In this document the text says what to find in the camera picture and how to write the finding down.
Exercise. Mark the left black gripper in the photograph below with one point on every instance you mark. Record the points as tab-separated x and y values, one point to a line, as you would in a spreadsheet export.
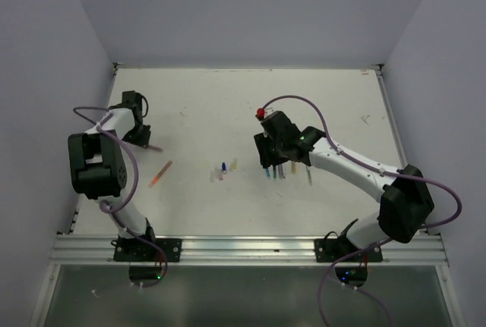
143	140

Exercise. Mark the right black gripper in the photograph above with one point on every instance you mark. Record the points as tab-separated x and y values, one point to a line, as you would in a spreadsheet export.
266	157

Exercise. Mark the pink red pen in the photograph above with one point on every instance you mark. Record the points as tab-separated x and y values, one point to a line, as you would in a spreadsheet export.
155	148

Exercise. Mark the purple pen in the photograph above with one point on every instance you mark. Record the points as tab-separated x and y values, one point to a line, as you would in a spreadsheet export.
281	171

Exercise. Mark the orange highlighter pen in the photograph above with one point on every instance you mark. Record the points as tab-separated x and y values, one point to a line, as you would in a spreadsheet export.
158	176

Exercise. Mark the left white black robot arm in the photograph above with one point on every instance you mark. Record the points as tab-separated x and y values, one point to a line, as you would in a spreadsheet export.
104	169

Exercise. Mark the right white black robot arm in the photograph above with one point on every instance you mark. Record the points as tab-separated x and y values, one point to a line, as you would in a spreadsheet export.
361	172

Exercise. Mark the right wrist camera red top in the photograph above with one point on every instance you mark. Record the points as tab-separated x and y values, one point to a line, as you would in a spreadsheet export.
263	113

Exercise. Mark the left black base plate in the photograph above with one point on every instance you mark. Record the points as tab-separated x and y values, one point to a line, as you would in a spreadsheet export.
133	251

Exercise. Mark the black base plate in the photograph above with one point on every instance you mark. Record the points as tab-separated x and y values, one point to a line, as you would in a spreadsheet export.
133	251
326	249

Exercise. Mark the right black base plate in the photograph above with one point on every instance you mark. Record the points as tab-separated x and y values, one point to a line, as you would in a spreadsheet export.
326	249

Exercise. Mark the right side aluminium rail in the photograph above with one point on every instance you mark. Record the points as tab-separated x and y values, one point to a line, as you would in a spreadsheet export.
395	133

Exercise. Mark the aluminium rail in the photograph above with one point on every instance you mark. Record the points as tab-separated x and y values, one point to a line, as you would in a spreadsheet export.
395	133
93	250

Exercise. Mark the aluminium front rail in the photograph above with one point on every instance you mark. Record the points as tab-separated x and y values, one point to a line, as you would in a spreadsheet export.
93	250

